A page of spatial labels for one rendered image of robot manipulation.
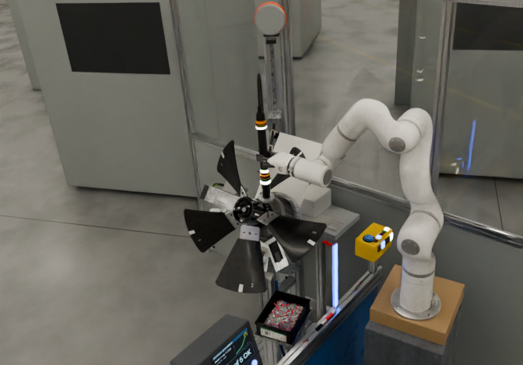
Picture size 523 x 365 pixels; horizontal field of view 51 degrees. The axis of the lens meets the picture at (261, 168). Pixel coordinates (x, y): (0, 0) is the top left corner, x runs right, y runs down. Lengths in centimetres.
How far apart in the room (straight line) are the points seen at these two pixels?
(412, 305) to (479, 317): 90
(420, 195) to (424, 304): 48
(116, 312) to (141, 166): 150
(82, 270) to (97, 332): 71
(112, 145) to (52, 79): 73
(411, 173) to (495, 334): 140
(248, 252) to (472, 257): 110
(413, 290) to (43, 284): 291
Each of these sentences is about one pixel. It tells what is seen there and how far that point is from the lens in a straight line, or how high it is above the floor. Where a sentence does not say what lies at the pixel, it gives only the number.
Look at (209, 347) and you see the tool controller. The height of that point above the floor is 125.
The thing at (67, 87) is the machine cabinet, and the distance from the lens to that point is 496.
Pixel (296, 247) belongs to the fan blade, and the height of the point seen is 115.
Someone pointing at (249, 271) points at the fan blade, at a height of 99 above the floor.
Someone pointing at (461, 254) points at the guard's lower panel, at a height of 81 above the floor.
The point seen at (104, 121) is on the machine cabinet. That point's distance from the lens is 489.
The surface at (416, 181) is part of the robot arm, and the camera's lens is 192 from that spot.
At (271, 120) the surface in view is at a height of 140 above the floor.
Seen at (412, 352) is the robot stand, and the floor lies 89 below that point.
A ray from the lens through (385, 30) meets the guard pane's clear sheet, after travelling 262.
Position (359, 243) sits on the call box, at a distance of 248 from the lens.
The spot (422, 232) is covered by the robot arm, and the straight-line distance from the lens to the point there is 197.
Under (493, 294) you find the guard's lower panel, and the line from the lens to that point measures 296.
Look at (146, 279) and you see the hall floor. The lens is 413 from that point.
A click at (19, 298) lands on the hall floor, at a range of 433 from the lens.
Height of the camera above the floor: 253
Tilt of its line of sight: 29 degrees down
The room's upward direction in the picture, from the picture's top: 4 degrees counter-clockwise
